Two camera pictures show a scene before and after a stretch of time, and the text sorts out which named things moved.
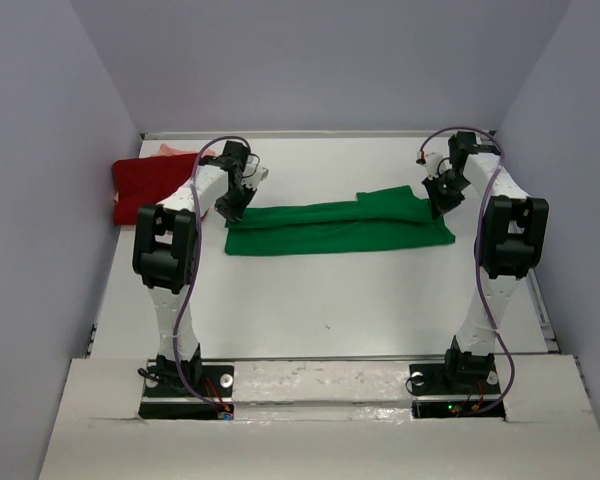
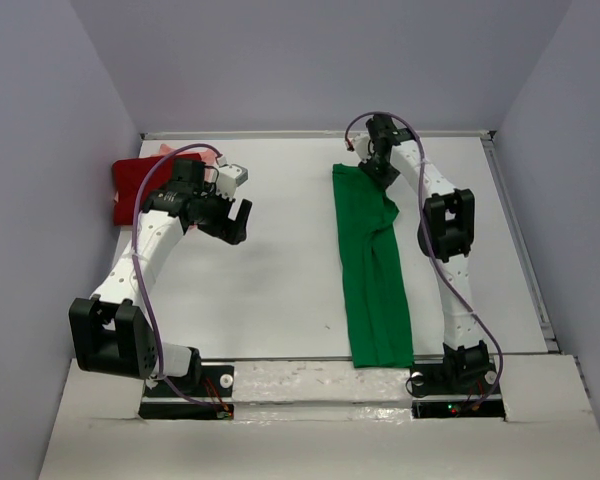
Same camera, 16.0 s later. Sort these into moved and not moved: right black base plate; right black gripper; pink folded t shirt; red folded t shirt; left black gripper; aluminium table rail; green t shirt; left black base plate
Moved: right black gripper; left black gripper; green t shirt
Not moved: right black base plate; aluminium table rail; red folded t shirt; left black base plate; pink folded t shirt
